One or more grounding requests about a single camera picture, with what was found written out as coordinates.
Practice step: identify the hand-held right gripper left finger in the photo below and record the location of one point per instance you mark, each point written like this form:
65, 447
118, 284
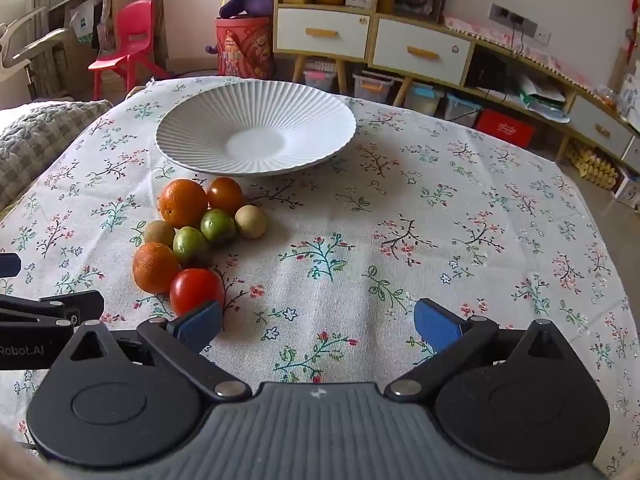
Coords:
200, 324

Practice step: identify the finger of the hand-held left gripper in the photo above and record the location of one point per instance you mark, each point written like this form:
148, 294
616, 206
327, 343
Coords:
9, 265
60, 305

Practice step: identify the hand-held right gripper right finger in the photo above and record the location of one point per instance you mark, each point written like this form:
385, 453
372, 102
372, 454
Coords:
435, 326

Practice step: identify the red tomato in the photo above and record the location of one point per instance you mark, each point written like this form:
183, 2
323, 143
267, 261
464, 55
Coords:
195, 290

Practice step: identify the orange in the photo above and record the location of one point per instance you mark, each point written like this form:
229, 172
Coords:
155, 267
182, 203

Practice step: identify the green jujube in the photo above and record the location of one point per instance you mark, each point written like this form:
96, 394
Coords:
190, 246
218, 226

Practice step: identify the brown kiwi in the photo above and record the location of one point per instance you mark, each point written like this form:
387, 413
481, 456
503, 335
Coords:
158, 234

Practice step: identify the beige round longan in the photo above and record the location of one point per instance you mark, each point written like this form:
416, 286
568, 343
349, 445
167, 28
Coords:
251, 221

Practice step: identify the orange tomato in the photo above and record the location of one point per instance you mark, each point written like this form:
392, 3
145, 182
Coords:
226, 194

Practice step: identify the white ribbed plate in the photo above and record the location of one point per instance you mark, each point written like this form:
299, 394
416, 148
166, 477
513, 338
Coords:
280, 110

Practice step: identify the floral tablecloth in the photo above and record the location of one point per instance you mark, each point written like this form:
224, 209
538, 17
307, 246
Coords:
350, 270

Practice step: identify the beige fuzzy cloth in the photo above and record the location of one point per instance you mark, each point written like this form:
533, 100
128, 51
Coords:
17, 460

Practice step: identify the grey checked blanket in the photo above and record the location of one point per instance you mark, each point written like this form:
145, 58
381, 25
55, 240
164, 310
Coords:
45, 135

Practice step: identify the red box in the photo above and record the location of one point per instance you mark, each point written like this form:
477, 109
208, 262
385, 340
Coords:
505, 127

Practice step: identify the clear storage bin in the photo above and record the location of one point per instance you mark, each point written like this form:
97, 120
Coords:
424, 100
320, 77
462, 110
374, 89

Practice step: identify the white office chair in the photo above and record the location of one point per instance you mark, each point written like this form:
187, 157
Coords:
30, 45

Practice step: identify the yellow bottle pack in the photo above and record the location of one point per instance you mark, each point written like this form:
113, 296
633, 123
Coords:
595, 167

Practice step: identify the stack of papers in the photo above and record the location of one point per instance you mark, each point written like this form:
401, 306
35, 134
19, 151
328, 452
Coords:
542, 100

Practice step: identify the black device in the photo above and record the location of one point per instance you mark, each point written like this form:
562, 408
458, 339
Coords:
485, 71

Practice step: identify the low wooden cabinet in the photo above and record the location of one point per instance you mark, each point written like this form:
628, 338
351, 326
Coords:
600, 120

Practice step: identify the red plastic chair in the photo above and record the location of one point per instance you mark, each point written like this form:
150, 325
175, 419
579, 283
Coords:
135, 25

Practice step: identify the red toy storage bin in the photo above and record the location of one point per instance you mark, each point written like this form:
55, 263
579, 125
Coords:
245, 50

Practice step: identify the pink lace cloth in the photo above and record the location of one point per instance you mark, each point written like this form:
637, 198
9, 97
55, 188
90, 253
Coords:
500, 35

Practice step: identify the wall socket panel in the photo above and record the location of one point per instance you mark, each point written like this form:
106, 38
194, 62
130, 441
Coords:
520, 22

